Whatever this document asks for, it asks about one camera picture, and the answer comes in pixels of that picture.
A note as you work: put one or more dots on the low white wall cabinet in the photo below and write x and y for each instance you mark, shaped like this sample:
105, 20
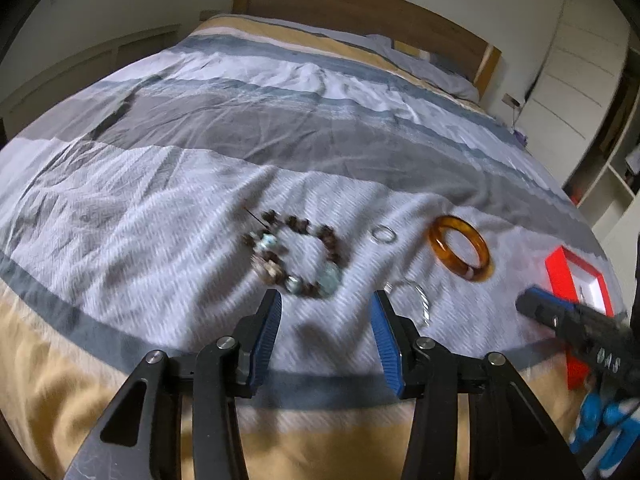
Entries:
85, 70

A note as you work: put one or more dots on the twisted silver bangle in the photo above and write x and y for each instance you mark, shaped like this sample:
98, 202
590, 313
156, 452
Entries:
424, 301

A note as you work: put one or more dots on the person's right hand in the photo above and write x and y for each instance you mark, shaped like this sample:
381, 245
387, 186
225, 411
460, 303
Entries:
602, 417

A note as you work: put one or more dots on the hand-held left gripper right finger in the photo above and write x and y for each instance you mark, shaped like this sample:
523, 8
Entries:
387, 341

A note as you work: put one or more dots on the striped pillow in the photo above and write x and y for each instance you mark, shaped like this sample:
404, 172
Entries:
430, 67

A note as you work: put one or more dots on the wall socket panel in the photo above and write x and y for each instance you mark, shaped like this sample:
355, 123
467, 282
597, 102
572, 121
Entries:
511, 101

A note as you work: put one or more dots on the wooden headboard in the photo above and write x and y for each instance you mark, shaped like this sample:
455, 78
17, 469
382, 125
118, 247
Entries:
360, 10

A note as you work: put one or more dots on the amber bangle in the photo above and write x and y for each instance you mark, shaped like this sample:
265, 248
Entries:
440, 256

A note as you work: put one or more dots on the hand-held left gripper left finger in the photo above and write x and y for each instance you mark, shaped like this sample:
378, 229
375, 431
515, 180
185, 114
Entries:
265, 331

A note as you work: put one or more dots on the striped duvet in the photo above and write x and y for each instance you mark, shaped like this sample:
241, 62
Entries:
250, 125

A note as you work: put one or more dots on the white wardrobe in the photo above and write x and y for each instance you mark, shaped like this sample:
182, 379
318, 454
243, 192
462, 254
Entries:
575, 85

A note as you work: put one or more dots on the red bag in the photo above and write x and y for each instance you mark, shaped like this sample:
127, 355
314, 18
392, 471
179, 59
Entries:
576, 195

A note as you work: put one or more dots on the red cardboard box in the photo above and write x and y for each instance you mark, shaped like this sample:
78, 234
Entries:
556, 270

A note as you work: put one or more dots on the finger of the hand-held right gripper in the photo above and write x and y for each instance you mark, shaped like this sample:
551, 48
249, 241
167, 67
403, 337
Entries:
542, 307

